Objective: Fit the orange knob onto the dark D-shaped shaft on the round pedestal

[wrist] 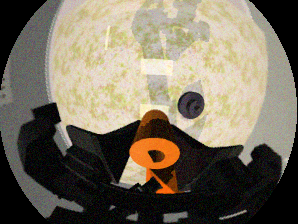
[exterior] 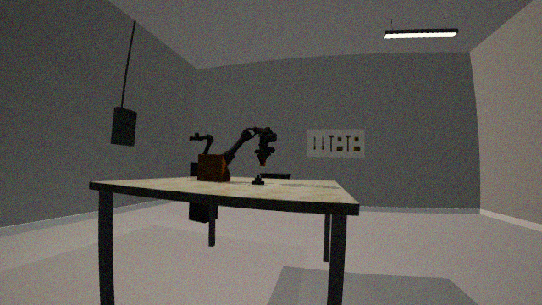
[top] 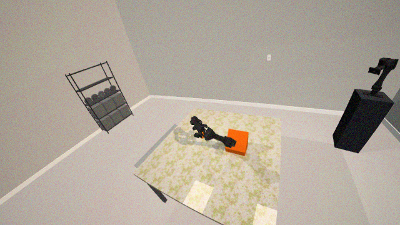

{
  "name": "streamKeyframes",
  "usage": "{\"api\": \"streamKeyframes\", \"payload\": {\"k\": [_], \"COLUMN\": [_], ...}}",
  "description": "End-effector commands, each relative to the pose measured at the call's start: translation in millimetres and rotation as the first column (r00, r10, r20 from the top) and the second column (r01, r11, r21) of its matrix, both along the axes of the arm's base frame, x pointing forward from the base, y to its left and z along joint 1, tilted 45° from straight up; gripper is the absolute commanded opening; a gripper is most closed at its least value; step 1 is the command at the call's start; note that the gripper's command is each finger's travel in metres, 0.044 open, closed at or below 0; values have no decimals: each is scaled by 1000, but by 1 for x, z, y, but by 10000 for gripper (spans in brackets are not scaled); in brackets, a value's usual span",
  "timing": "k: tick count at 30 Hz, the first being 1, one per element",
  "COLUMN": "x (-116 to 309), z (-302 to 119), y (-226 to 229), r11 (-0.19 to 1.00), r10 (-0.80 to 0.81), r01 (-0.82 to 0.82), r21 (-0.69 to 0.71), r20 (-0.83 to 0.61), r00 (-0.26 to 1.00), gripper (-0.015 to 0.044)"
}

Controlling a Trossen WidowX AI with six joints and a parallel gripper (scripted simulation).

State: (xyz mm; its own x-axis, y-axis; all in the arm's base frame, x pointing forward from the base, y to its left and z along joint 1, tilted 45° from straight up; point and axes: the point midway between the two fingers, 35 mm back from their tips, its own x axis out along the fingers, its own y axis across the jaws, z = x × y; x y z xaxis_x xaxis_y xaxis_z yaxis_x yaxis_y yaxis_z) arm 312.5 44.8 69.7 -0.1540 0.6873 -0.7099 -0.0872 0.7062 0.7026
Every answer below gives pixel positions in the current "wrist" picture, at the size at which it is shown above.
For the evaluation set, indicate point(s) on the orange knob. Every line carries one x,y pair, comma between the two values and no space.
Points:
154,145

